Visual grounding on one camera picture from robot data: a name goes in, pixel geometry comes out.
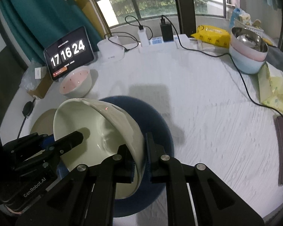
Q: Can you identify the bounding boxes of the beige plate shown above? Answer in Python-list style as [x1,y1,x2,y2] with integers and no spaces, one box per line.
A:
[30,109,56,136]

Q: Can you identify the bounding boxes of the cream bowl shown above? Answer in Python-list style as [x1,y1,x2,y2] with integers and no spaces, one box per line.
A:
[53,98,145,199]

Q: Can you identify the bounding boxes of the pink strawberry bowl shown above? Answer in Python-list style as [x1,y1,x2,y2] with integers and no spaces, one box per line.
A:
[59,66,92,98]

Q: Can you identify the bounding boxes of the large dark blue bowl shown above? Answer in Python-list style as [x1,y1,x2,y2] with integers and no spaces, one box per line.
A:
[100,96,174,217]

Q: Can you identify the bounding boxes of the black round puck device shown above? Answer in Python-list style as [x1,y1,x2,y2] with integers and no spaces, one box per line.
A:
[22,101,34,117]

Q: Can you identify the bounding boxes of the cardboard box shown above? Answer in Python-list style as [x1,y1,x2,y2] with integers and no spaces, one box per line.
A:
[27,73,53,99]

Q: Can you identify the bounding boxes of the clear plastic bag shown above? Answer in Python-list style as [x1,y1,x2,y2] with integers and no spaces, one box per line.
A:
[19,59,42,91]

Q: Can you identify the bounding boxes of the small white box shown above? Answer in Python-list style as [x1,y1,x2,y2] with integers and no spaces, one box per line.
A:
[35,66,47,80]

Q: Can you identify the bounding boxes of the white tablecloth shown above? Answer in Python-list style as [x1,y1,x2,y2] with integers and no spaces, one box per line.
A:
[0,34,283,226]

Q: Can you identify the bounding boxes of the tablet showing clock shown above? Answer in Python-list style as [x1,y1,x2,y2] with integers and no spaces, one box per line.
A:
[43,27,95,81]

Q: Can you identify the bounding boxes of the white lamp base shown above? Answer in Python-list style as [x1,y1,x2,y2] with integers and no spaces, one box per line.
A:
[97,36,125,62]

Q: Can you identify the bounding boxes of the teal curtain left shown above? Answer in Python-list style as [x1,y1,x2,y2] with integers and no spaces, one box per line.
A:
[0,0,102,65]

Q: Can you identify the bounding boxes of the yellow patterned cloth pack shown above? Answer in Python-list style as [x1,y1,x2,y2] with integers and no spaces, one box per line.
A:
[258,62,283,114]

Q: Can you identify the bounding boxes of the white charger plug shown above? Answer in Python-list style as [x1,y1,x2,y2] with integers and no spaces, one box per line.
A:
[137,29,150,47]

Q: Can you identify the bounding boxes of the light blue stacked bowl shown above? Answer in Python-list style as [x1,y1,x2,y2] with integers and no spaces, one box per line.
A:
[229,45,265,75]

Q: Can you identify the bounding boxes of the yellow curtain left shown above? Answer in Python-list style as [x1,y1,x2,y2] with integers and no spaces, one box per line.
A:
[74,0,111,39]

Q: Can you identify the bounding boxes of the white power strip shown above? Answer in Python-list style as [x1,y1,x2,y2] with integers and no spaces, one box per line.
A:
[138,34,190,54]

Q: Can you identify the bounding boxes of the black power adapter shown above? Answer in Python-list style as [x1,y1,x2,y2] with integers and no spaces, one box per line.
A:
[160,23,174,42]

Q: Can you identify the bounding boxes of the yellow wipes pack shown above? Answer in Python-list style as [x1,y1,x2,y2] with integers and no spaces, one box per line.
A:
[191,25,231,48]

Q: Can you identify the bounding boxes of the stainless steel bowl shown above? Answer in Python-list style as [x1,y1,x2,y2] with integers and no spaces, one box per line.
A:
[231,27,268,53]

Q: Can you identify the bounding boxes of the black charging cable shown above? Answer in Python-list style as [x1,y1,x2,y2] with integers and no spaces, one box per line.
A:
[160,14,283,201]

